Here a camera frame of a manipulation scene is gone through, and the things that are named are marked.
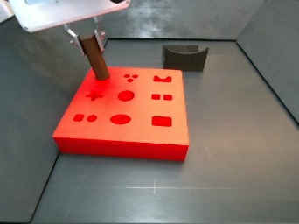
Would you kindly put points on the dark curved holder stand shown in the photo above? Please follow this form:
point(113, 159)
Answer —
point(185, 57)

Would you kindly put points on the red shape sorter block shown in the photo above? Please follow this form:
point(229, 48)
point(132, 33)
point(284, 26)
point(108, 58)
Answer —
point(129, 116)

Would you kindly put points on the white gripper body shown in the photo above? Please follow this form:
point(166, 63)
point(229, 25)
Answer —
point(42, 14)

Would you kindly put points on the brown hexagon peg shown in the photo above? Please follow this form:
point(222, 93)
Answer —
point(91, 49)

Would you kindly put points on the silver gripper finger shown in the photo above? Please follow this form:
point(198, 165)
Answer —
point(75, 40)
point(99, 32)

